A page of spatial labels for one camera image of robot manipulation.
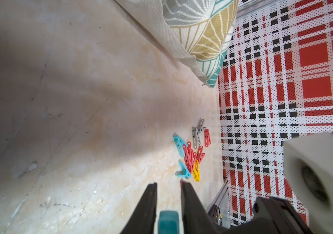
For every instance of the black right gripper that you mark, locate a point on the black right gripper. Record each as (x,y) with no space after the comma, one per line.
(272,216)

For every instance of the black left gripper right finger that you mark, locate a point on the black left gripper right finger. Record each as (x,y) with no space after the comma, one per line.
(195,219)

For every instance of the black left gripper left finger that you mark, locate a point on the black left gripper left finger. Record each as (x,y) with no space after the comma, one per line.
(143,218)

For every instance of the teal clothespin front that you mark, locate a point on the teal clothespin front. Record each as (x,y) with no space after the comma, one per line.
(168,222)

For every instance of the teal clothespin pile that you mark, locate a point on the teal clothespin pile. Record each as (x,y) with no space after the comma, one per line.
(183,172)

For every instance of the yellow clothespin right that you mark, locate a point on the yellow clothespin right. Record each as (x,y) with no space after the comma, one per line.
(196,171)

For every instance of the red clothespin pile lower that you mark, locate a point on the red clothespin pile lower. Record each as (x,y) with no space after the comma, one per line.
(200,154)

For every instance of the teal clothespin upper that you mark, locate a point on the teal clothespin upper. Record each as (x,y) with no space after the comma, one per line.
(179,142)

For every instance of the red clothespin far right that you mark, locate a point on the red clothespin far right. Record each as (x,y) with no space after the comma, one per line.
(207,139)

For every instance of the grey clothespin right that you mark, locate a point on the grey clothespin right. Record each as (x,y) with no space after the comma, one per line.
(196,131)

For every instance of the patterned teal gold pillow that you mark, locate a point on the patterned teal gold pillow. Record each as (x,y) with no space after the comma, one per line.
(197,33)

